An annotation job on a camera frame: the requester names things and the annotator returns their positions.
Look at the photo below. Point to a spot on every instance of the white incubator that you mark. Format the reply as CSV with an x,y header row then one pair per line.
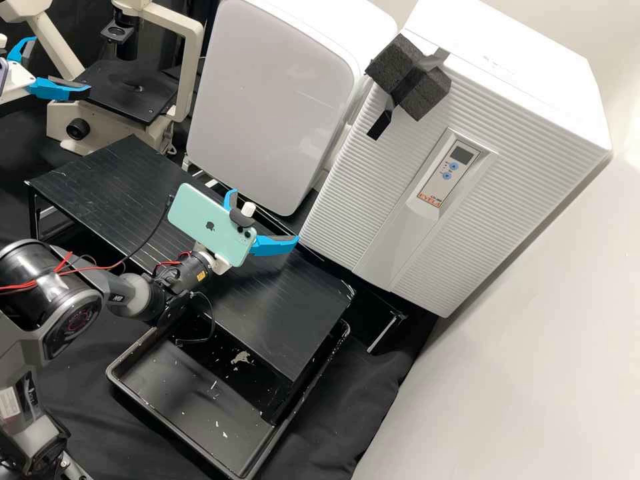
x,y
500,40

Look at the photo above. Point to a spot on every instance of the wrist camera phone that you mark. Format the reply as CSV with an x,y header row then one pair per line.
x,y
3,70
210,220

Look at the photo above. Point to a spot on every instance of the black tray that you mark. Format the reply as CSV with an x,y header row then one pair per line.
x,y
175,390

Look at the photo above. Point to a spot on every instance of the cream microscope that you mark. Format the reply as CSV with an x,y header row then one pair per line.
x,y
60,120

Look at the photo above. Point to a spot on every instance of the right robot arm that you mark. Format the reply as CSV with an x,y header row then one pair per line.
x,y
45,295

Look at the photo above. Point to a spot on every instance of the right wrist camera phone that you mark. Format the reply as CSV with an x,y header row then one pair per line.
x,y
210,220

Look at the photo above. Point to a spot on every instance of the incubator door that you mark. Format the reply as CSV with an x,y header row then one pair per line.
x,y
380,200

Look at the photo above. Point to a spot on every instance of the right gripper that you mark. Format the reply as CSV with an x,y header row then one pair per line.
x,y
220,263

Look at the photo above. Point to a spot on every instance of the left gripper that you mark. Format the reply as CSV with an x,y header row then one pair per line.
x,y
20,82

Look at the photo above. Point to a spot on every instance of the black platform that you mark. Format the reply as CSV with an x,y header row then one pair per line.
x,y
125,200
386,330

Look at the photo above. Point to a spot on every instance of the white box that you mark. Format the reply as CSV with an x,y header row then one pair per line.
x,y
270,100

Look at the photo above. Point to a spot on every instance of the left wrist camera phone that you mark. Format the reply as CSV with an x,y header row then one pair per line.
x,y
3,70

